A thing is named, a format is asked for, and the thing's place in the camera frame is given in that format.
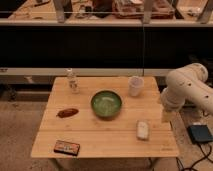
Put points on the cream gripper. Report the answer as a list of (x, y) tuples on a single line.
[(167, 116)]

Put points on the orange black eraser box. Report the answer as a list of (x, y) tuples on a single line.
[(66, 148)]

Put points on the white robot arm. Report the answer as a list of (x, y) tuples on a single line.
[(186, 83)]

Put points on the white ceramic cup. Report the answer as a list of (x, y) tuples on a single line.
[(135, 85)]

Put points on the green ceramic bowl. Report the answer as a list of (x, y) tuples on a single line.
[(106, 104)]

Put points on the white wrapped packet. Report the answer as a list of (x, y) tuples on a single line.
[(142, 131)]

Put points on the dark blue box on floor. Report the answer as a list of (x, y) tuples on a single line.
[(199, 134)]

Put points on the wooden folding table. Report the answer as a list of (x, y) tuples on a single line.
[(100, 138)]

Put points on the brown red sausage toy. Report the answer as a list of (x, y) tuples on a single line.
[(67, 112)]

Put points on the small clear plastic bottle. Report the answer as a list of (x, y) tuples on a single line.
[(72, 79)]

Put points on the cluttered tray on shelf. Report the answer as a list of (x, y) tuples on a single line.
[(134, 9)]

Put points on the long shelf bench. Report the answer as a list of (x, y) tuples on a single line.
[(51, 37)]

